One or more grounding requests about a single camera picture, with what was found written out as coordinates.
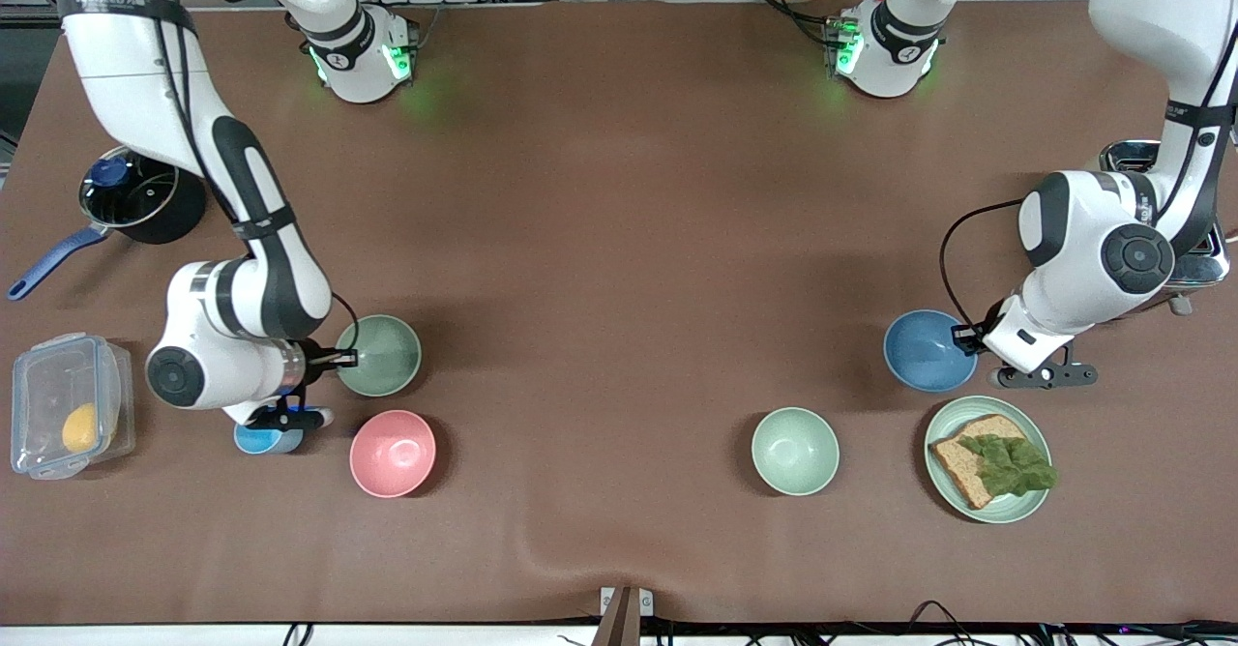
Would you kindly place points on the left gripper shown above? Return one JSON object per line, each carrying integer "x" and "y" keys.
{"x": 988, "y": 322}

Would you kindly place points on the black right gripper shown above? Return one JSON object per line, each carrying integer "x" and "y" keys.
{"x": 316, "y": 360}

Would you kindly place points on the pale green bowl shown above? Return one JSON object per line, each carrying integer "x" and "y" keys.
{"x": 795, "y": 451}
{"x": 387, "y": 356}

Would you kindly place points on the blue bowl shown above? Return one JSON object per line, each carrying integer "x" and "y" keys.
{"x": 928, "y": 351}

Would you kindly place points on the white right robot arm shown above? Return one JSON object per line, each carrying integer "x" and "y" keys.
{"x": 261, "y": 240}

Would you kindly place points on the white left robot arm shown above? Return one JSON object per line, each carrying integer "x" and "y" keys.
{"x": 1074, "y": 230}

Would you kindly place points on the pink bowl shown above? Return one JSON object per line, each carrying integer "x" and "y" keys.
{"x": 392, "y": 453}

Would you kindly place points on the green plate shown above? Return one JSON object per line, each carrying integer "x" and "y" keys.
{"x": 953, "y": 419}

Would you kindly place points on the light blue cup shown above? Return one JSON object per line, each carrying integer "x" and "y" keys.
{"x": 256, "y": 443}

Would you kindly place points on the brown bread slice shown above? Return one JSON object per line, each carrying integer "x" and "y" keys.
{"x": 957, "y": 462}

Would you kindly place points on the green lettuce leaf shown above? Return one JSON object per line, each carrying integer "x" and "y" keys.
{"x": 1011, "y": 467}

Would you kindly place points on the beige chrome toaster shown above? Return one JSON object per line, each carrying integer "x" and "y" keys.
{"x": 1132, "y": 155}

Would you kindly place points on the glass lid blue knob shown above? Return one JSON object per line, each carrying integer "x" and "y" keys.
{"x": 145, "y": 191}

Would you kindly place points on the yellow lemon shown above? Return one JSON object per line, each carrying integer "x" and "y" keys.
{"x": 80, "y": 428}

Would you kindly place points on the clear plastic lidded container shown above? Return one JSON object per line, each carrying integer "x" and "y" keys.
{"x": 48, "y": 385}

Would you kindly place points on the table edge bracket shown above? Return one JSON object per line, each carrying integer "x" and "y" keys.
{"x": 643, "y": 602}

